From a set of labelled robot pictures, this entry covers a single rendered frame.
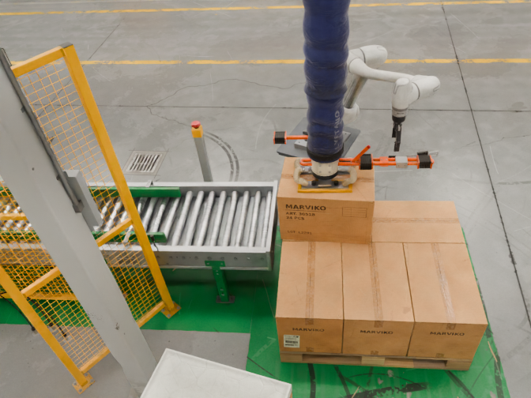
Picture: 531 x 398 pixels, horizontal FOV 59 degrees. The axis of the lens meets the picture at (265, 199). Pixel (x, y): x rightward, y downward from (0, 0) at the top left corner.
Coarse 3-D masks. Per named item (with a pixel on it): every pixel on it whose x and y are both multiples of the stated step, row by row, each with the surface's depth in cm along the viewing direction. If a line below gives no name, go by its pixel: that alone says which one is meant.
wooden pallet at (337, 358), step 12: (288, 360) 313; (300, 360) 312; (312, 360) 312; (324, 360) 311; (336, 360) 311; (348, 360) 310; (360, 360) 309; (372, 360) 303; (384, 360) 301; (396, 360) 307; (408, 360) 306; (420, 360) 306; (432, 360) 305; (444, 360) 303; (456, 360) 293; (468, 360) 292
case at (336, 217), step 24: (288, 168) 314; (288, 192) 297; (360, 192) 291; (288, 216) 306; (312, 216) 302; (336, 216) 299; (360, 216) 295; (312, 240) 318; (336, 240) 314; (360, 240) 311
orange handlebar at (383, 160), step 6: (288, 138) 316; (294, 138) 315; (300, 138) 315; (306, 138) 314; (384, 156) 292; (300, 162) 295; (342, 162) 292; (348, 162) 291; (354, 162) 291; (378, 162) 289; (384, 162) 288; (390, 162) 288; (408, 162) 287; (414, 162) 286
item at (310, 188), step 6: (312, 180) 300; (336, 180) 294; (342, 180) 298; (300, 186) 296; (306, 186) 295; (312, 186) 295; (318, 186) 294; (324, 186) 294; (330, 186) 294; (336, 186) 293; (342, 186) 293; (348, 186) 293; (300, 192) 295; (306, 192) 295; (312, 192) 294; (318, 192) 294; (324, 192) 293; (330, 192) 293; (336, 192) 292; (342, 192) 292; (348, 192) 291
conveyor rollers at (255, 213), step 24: (192, 192) 366; (168, 216) 347; (192, 216) 345; (216, 216) 343; (240, 216) 341; (264, 216) 340; (0, 240) 347; (216, 240) 328; (240, 240) 325; (264, 240) 322
